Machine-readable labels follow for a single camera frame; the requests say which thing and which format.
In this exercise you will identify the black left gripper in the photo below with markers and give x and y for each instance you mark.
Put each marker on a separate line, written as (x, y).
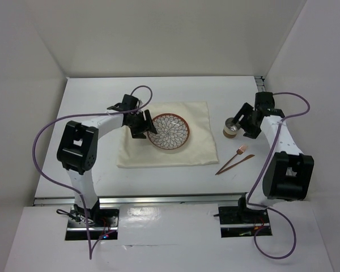
(147, 124)

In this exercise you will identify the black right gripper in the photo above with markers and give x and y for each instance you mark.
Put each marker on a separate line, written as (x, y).
(252, 132)

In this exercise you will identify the steel cup with cork base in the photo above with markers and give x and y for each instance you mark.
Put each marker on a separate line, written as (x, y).
(230, 129)

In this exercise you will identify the copper fork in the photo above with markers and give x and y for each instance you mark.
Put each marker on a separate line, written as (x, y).
(239, 151)

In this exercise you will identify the floral plate with orange rim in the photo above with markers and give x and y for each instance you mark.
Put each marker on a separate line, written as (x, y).
(172, 131)

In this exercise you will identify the copper knife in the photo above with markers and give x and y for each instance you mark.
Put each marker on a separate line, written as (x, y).
(234, 165)

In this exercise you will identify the cream cloth napkin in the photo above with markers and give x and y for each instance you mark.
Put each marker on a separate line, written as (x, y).
(200, 148)

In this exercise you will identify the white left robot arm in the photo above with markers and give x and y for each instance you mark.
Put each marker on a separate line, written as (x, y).
(77, 150)

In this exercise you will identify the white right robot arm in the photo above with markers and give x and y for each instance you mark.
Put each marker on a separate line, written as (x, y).
(287, 171)

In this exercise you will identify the aluminium side rail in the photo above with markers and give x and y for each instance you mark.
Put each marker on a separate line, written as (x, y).
(262, 84)

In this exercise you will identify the aluminium front rail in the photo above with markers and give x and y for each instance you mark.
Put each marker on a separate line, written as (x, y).
(169, 199)

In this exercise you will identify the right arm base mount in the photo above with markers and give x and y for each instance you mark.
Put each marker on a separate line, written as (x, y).
(236, 223)

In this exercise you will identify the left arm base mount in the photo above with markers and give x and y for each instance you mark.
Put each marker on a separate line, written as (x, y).
(106, 226)

